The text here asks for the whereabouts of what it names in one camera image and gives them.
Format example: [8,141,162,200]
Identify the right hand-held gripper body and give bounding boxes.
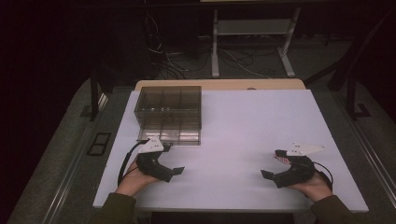
[273,142,328,189]

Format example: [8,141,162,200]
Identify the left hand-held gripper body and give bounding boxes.
[135,136,176,184]

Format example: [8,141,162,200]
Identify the small red white packet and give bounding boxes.
[274,154,291,166]

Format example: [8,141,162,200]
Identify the smoky clear compartment storage box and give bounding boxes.
[134,85,203,147]

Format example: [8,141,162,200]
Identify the person's right hand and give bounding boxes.
[287,172,333,203]

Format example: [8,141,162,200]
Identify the person's left hand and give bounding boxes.
[115,158,162,198]

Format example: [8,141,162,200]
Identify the black metal stand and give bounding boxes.
[89,66,110,122]
[303,8,396,121]

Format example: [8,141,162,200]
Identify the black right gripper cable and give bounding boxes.
[312,161,334,192]

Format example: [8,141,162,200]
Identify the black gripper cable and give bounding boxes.
[312,161,334,192]
[117,139,150,188]

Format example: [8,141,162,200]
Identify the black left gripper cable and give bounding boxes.
[117,139,150,188]

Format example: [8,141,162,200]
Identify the black rectangular floor frame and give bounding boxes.
[86,132,112,157]

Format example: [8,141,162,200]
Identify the tangle of floor cables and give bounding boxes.
[144,10,275,80]

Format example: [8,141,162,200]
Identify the white metal desk frame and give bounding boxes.
[210,7,302,78]

